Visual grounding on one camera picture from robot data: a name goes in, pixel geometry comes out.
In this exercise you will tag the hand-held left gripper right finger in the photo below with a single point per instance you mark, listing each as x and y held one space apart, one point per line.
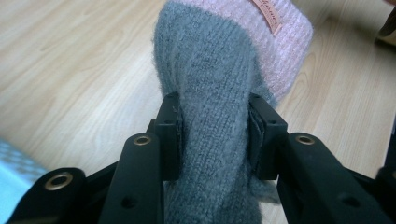
299 174

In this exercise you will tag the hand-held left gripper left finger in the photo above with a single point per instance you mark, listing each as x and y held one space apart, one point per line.
143 174

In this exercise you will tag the grey knit glove pink cuff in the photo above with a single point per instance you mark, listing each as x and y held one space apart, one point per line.
214 102

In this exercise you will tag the light blue plastic basket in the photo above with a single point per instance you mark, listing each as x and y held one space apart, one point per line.
15 183

